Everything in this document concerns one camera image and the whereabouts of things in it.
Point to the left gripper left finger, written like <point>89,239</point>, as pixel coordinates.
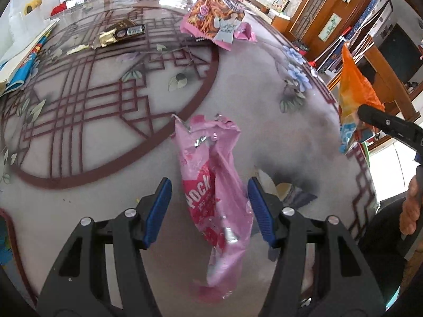
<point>77,284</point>

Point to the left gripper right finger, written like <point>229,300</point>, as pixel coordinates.
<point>343,283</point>

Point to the orange snack bag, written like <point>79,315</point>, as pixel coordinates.
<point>355,90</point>

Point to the pink Pocky wrapper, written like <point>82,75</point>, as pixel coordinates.
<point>216,198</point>

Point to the purple noodle snack bag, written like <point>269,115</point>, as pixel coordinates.
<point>219,21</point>

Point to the person's right hand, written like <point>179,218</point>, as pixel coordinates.
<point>410,209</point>

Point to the wooden chair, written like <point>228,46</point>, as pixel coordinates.
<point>388,87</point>

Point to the low TV cabinet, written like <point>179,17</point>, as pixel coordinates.
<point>263,9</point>

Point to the white blue paper box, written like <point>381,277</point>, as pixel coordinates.
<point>15,71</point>

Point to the dark cigarette box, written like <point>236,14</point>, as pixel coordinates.
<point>125,29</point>

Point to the white bottle yellow cap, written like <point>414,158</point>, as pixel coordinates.
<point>26,24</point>

